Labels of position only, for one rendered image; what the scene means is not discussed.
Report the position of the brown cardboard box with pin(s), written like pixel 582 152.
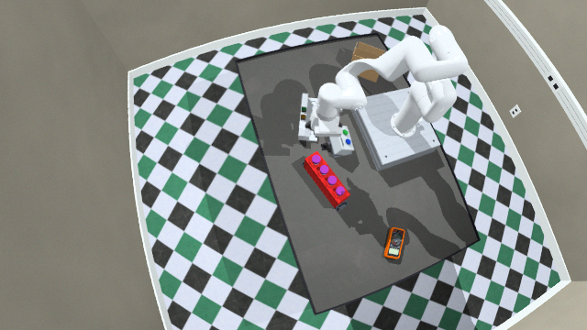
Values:
pixel 370 53

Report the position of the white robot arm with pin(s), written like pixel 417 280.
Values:
pixel 411 54

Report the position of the orange digital multimeter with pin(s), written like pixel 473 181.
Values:
pixel 394 243

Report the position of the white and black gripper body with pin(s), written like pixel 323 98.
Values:
pixel 315 119

